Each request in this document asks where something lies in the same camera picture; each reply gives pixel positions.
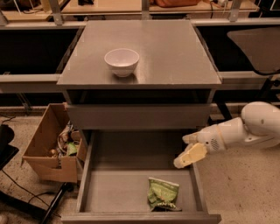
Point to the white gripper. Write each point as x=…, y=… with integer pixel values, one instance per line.
x=210, y=138

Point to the green jalapeno chip bag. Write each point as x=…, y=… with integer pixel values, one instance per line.
x=162, y=195

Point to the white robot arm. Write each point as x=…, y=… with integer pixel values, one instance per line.
x=258, y=125

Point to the grey drawer cabinet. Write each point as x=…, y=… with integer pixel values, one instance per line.
x=133, y=88

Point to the open grey middle drawer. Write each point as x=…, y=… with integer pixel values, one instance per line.
x=115, y=181

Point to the closed grey upper drawer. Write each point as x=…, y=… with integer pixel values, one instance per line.
x=138, y=117

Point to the black table leg base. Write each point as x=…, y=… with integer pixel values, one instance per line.
x=221, y=112

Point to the white ceramic bowl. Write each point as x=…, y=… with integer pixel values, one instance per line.
x=122, y=62

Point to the black stand leg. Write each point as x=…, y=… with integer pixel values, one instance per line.
x=65, y=187

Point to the cardboard box with trash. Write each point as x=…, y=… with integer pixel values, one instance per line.
x=40, y=153

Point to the black chair base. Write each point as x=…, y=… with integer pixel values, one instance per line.
x=7, y=151

